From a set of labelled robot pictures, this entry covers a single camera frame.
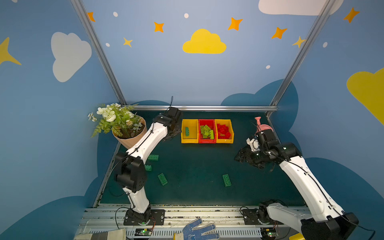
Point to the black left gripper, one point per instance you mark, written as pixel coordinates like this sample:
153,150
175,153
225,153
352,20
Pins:
175,130

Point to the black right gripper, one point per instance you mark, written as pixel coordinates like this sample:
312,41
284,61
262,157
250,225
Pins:
246,155

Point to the dark green lego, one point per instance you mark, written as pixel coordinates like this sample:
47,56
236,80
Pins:
162,179
153,157
227,180

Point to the dark green lego bottom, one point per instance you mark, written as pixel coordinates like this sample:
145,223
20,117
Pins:
227,180

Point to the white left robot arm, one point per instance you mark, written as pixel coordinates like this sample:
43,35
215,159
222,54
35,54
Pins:
130,170

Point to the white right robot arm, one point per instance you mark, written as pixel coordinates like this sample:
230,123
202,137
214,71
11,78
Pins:
326,219

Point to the left yellow storage bin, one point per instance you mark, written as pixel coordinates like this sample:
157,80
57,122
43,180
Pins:
192,124

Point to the yellow storage bin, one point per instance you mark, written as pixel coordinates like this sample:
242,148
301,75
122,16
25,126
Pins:
192,124
229,124

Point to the pink watering can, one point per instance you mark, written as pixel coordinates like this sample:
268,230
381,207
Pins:
262,127

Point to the red middle storage bin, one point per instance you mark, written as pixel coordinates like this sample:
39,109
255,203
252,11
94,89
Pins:
211,124

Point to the artificial white flower plant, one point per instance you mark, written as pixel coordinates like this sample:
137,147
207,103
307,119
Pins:
117,119

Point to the right yellow storage bin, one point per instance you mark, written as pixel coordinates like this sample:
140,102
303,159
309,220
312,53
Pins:
229,124

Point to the right green circuit board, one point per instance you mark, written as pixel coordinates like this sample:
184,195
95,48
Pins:
268,234

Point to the green circuit board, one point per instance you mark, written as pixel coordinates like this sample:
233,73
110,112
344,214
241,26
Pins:
268,234
143,232

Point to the yellow plastic scoop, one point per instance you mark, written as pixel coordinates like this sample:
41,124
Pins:
297,237

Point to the blue dotted work glove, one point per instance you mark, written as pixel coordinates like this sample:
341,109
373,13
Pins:
193,231

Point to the left green circuit board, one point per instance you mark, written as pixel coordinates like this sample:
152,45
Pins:
143,232

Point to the aluminium back frame rail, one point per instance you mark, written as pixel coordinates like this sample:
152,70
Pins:
209,108

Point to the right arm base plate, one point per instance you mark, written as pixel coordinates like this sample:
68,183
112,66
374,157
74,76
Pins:
255,216

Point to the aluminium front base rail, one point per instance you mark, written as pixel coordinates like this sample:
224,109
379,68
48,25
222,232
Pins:
228,220

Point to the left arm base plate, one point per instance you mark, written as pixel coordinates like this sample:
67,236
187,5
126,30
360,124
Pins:
148,218

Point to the left aluminium frame post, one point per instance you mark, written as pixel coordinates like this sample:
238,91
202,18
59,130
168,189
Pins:
86,22

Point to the aluminium frame post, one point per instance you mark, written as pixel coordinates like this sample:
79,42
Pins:
311,37
86,22

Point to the right aluminium frame post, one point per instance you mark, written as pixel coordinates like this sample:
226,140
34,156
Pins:
311,37

